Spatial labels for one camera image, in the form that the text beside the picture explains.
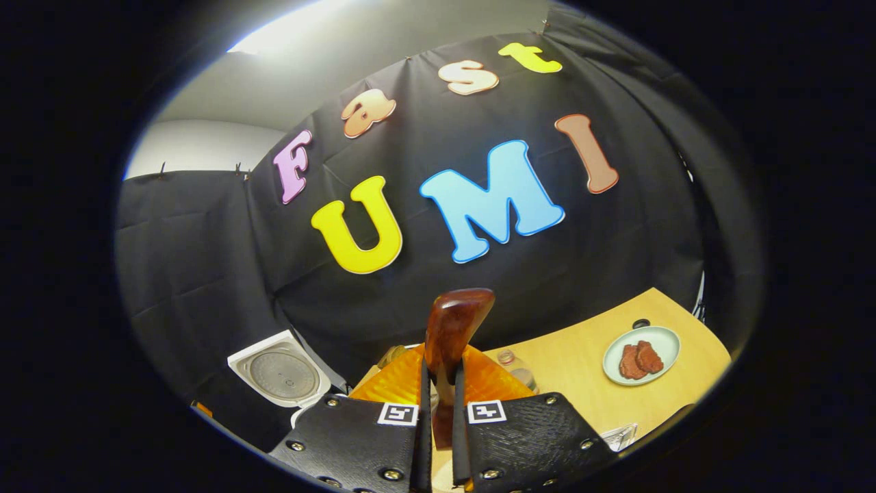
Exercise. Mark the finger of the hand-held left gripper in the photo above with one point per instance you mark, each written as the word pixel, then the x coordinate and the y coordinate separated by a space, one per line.
pixel 202 409

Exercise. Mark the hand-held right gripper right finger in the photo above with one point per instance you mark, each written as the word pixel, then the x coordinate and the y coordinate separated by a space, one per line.
pixel 461 445

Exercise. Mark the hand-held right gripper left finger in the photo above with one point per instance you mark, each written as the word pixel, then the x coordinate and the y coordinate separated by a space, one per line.
pixel 423 452

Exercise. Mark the white rice cooker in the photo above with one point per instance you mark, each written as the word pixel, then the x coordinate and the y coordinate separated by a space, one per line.
pixel 280 373

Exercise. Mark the brown wooden spoon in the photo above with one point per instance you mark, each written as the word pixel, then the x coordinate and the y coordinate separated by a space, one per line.
pixel 452 329

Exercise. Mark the clear chopstick holder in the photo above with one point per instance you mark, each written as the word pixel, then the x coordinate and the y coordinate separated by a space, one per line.
pixel 619 437

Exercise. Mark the clear plastic bottle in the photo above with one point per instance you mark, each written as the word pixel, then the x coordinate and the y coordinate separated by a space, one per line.
pixel 523 376

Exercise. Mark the small dark round cap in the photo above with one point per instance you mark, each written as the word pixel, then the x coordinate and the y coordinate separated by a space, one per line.
pixel 641 323

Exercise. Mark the pale green plate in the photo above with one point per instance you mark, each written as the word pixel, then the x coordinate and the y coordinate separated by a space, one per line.
pixel 667 342

